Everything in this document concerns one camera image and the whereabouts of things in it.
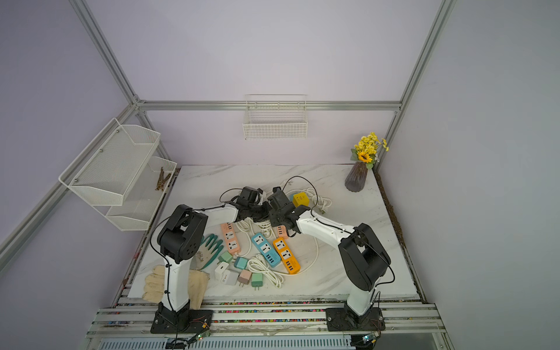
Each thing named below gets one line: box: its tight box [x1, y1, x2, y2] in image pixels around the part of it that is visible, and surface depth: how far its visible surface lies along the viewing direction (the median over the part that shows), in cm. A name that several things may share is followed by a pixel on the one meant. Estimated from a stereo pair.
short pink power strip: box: [220, 222, 242, 255], surface depth 93 cm
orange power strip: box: [272, 236, 302, 275], surface depth 88 cm
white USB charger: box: [214, 261, 230, 283], surface depth 81 cm
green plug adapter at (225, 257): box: [216, 250, 234, 265], surface depth 89 cm
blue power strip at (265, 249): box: [250, 232, 281, 269], surface depth 90 cm
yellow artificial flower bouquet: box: [350, 131, 391, 170], surface depth 93 cm
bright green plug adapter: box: [251, 272, 264, 291], surface depth 83 cm
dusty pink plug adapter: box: [237, 269, 252, 288], surface depth 83 cm
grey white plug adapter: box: [220, 269, 240, 286], surface depth 80 cm
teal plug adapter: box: [233, 256, 249, 270], surface depth 87 cm
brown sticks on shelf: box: [154, 166, 172, 191], surface depth 100 cm
